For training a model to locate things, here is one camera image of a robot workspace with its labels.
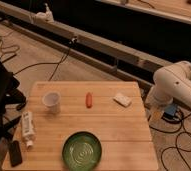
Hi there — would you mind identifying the white ceramic cup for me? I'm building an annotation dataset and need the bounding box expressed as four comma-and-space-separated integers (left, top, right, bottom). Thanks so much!
42, 92, 60, 114

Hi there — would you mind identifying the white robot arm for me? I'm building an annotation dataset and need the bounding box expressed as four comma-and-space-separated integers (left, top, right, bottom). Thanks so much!
146, 61, 191, 108

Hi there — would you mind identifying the green ceramic bowl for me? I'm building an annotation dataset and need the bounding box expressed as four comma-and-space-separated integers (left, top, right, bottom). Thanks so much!
62, 131, 102, 171

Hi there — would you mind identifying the white rectangular block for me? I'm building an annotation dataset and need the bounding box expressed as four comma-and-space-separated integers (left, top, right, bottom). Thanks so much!
113, 93, 131, 107

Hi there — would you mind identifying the blue box on floor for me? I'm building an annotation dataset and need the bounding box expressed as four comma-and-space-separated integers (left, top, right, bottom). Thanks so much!
164, 104, 177, 119

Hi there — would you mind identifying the white tube with label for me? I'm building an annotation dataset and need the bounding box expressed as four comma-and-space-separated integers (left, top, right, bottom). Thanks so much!
21, 111, 35, 148

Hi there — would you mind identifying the black floor cable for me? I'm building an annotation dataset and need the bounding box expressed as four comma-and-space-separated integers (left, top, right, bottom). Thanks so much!
12, 37, 79, 82

